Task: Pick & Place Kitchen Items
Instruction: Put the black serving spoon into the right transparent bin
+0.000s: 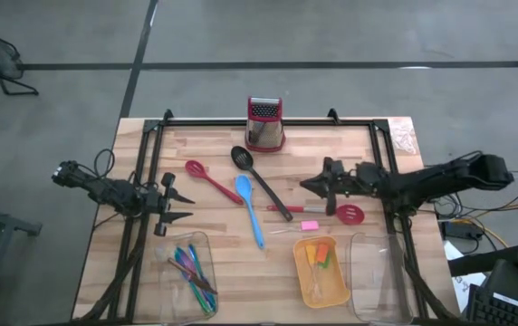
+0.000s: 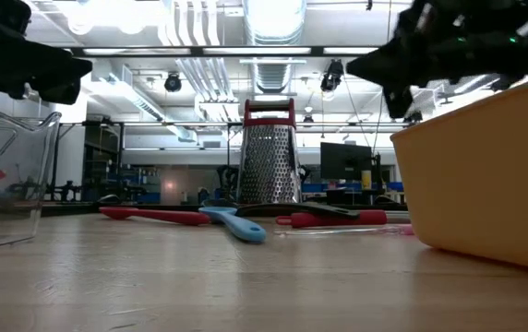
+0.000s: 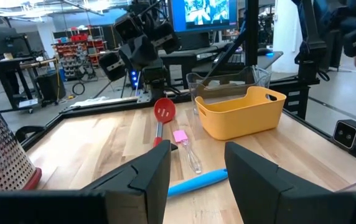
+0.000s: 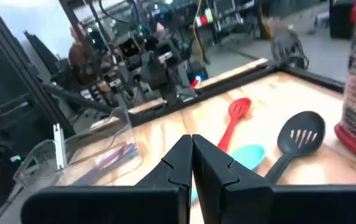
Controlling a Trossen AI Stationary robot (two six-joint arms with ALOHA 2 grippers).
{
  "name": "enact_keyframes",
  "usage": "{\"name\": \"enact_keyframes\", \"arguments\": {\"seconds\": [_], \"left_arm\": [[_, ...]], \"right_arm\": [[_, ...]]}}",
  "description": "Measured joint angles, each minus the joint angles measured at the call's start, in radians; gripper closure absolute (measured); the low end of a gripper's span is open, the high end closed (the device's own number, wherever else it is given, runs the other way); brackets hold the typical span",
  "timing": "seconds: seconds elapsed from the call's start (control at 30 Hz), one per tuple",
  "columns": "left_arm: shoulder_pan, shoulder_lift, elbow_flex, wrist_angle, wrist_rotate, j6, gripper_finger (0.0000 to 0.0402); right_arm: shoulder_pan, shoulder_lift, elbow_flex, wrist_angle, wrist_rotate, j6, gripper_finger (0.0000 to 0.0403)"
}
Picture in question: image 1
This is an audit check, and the colourful utensils bundle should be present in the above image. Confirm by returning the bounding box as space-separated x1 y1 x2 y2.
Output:
173 246 213 316

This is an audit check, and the orange small spatula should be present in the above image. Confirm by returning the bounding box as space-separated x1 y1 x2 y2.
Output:
315 243 331 266

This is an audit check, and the red silicone slotted spoon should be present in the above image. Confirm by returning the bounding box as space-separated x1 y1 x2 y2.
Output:
184 159 245 206

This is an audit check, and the black slotted spoon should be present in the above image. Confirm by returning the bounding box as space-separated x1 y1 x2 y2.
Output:
230 145 294 223

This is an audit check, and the iridescent rainbow cutlery piece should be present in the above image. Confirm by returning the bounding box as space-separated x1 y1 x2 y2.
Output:
187 243 219 314
176 247 204 284

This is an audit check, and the yellow spatula clear handle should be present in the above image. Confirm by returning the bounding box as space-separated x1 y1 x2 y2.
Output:
304 244 323 302

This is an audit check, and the blue silicone spoon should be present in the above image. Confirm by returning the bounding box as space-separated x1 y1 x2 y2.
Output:
234 174 266 251

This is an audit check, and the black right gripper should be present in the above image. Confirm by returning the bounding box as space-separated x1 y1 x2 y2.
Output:
300 156 380 217

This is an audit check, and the yellow floor cable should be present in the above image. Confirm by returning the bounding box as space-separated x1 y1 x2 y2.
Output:
451 197 518 249

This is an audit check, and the red slotted spatula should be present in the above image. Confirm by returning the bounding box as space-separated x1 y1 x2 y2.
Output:
266 203 366 226

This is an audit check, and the black monitor stand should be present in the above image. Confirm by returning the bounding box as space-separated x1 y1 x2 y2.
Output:
446 246 518 278

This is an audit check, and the orange plastic bin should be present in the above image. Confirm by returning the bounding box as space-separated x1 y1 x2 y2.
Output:
292 235 352 310

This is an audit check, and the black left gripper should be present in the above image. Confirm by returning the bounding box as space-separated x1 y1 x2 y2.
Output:
142 171 196 237

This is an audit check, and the black power brick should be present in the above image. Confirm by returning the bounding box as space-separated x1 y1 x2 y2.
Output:
443 220 483 242

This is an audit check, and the red and steel box grater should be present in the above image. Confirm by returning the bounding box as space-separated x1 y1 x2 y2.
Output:
244 95 287 153

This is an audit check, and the black computer keyboard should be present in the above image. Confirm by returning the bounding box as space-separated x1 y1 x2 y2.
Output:
465 283 518 326

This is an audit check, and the clear plastic bin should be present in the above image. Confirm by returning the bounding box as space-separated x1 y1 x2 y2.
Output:
153 230 220 323
345 231 417 325

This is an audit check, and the clear crumpled plastic bag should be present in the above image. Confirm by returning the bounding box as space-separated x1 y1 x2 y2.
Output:
388 119 419 156

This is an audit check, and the white paper sheet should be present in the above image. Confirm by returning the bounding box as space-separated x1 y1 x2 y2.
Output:
443 252 489 313

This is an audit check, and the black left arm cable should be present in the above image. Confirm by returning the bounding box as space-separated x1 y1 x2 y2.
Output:
77 148 151 191

